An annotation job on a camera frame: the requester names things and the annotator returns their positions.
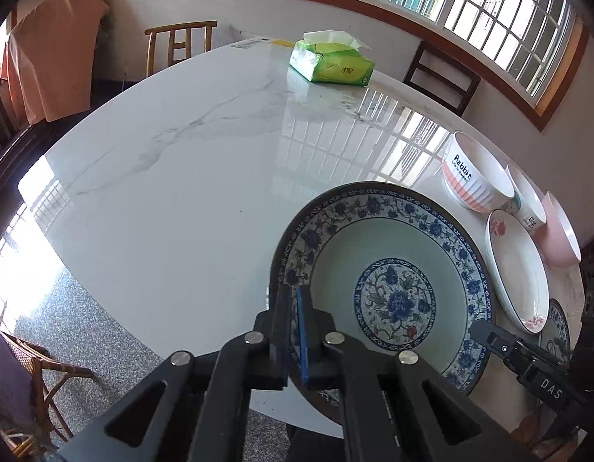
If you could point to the white cartoon dog bowl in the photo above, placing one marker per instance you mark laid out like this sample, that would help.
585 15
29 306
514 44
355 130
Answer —
525 206

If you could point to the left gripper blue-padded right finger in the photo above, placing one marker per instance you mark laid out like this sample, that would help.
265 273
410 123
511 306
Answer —
319 368

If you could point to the light wooden chair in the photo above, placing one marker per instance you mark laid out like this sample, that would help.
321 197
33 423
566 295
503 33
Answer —
179 41

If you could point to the dark wooden chair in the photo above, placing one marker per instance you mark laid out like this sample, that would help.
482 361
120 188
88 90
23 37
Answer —
440 77

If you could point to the white plate with pink roses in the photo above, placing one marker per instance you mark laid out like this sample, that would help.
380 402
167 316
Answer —
517 272

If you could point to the white ribbed bowl pink base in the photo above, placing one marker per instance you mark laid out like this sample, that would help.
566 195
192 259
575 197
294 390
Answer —
474 176

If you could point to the orange cloth covered furniture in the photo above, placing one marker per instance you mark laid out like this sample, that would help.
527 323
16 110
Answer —
48 59

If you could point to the wood framed barred window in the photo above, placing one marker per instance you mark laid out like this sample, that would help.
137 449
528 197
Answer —
529 50

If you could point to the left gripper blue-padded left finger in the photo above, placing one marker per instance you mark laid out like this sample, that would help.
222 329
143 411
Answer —
273 356

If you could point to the rattan chair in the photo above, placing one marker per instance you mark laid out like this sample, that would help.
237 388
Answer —
30 378

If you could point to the large blue floral plate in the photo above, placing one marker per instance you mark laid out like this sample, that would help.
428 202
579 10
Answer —
395 270

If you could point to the small blue floral plate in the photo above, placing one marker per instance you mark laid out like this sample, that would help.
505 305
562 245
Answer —
555 338

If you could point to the green tissue pack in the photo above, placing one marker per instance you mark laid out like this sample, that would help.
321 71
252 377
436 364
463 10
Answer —
331 57

